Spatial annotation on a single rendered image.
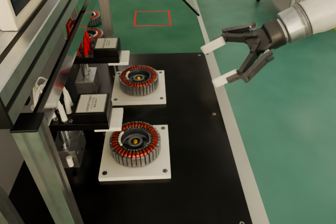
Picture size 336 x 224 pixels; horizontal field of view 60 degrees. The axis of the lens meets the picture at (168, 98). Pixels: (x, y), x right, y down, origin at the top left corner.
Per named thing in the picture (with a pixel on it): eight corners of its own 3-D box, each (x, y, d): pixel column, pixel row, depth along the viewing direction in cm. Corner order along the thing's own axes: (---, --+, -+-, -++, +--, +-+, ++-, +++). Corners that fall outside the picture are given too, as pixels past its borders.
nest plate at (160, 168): (167, 128, 73) (167, 124, 72) (170, 178, 61) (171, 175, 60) (107, 130, 72) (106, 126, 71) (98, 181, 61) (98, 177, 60)
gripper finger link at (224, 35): (255, 36, 77) (257, 32, 77) (219, 34, 84) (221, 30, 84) (259, 46, 80) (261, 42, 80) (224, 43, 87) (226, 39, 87)
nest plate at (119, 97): (164, 73, 91) (164, 70, 91) (166, 104, 80) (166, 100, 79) (116, 74, 91) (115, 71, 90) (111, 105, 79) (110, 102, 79)
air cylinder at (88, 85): (100, 82, 88) (97, 66, 84) (96, 97, 82) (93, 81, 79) (83, 82, 88) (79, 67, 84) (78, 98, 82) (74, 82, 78)
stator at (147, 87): (158, 73, 89) (158, 63, 87) (158, 96, 80) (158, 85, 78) (121, 74, 89) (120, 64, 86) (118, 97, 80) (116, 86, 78)
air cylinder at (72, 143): (86, 141, 69) (82, 125, 66) (80, 167, 63) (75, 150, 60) (65, 142, 69) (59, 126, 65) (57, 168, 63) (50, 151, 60)
